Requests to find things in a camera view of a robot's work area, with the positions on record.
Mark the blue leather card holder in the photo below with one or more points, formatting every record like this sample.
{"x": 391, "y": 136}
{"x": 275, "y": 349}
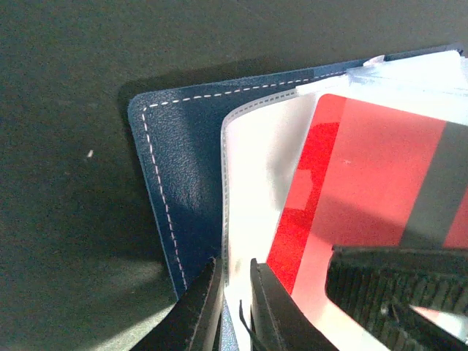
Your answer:
{"x": 219, "y": 160}

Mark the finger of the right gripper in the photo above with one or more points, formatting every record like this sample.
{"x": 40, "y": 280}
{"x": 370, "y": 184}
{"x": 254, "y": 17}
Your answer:
{"x": 379, "y": 287}

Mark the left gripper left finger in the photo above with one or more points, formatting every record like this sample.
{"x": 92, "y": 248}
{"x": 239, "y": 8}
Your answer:
{"x": 193, "y": 321}

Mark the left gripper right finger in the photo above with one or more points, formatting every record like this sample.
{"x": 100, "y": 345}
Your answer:
{"x": 278, "y": 323}

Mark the red credit card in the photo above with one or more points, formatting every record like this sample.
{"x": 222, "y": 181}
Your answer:
{"x": 371, "y": 175}

